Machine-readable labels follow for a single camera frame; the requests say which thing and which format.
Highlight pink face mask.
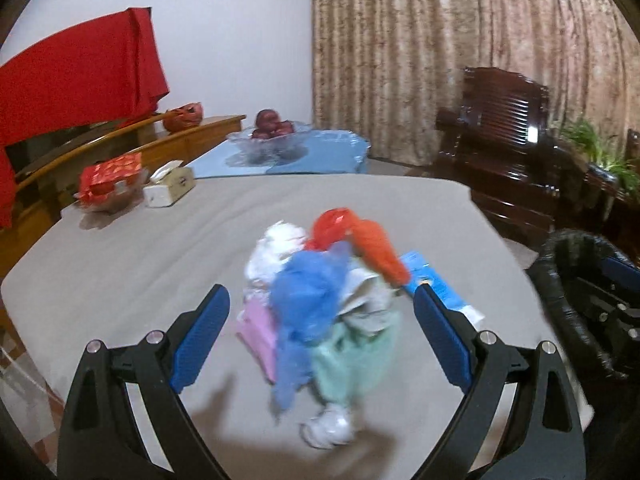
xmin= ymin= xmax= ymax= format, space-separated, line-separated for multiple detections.
xmin=236 ymin=297 xmax=278 ymax=384

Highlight red candy packet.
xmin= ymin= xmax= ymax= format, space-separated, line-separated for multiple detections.
xmin=78 ymin=153 xmax=143 ymax=195

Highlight dark wooden side table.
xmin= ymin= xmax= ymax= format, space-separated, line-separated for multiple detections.
xmin=554 ymin=155 xmax=639 ymax=260

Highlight blue white paper cup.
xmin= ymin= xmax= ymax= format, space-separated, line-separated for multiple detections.
xmin=338 ymin=264 xmax=397 ymax=336

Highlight mint green glove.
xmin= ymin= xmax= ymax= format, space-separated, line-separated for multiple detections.
xmin=310 ymin=310 xmax=402 ymax=406

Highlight red apples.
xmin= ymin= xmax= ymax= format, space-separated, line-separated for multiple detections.
xmin=252 ymin=108 xmax=295 ymax=140

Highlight dark wooden armchair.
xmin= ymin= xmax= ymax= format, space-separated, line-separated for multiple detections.
xmin=625 ymin=129 xmax=640 ymax=168
xmin=432 ymin=67 xmax=560 ymax=247

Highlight red plastic bag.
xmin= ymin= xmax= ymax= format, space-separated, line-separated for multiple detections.
xmin=304 ymin=208 xmax=360 ymax=252

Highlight glass candy dish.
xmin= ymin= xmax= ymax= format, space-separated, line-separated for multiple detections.
xmin=74 ymin=168 xmax=149 ymax=214

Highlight light blue tablecloth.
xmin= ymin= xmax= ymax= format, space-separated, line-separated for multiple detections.
xmin=188 ymin=130 xmax=370 ymax=179

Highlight beige tissue box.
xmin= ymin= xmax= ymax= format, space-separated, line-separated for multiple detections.
xmin=143 ymin=160 xmax=195 ymax=208

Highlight green potted plant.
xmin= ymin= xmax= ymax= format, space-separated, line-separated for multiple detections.
xmin=551 ymin=117 xmax=639 ymax=198

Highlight white tissue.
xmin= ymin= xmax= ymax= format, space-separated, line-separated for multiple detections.
xmin=244 ymin=221 xmax=308 ymax=290

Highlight red pumpkin ornament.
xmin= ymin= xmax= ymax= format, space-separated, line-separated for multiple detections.
xmin=163 ymin=102 xmax=203 ymax=133

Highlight orange foam fruit net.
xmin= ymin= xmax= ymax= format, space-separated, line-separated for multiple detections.
xmin=350 ymin=218 xmax=410 ymax=287

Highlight blue plastic bag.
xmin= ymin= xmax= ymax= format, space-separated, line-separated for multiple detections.
xmin=269 ymin=242 xmax=352 ymax=414

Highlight beige patterned curtain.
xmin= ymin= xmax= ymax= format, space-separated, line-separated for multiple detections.
xmin=311 ymin=0 xmax=639 ymax=165

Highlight glass fruit bowl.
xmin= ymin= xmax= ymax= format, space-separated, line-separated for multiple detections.
xmin=227 ymin=122 xmax=312 ymax=165

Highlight red cloth cover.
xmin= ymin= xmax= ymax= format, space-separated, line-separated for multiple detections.
xmin=0 ymin=6 xmax=172 ymax=229

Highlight black lined trash bin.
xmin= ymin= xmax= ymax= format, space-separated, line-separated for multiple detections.
xmin=524 ymin=227 xmax=640 ymax=386

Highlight grey tablecloth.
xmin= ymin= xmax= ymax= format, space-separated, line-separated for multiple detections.
xmin=0 ymin=173 xmax=597 ymax=480

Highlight blue white tube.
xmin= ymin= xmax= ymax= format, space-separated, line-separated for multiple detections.
xmin=399 ymin=252 xmax=485 ymax=328

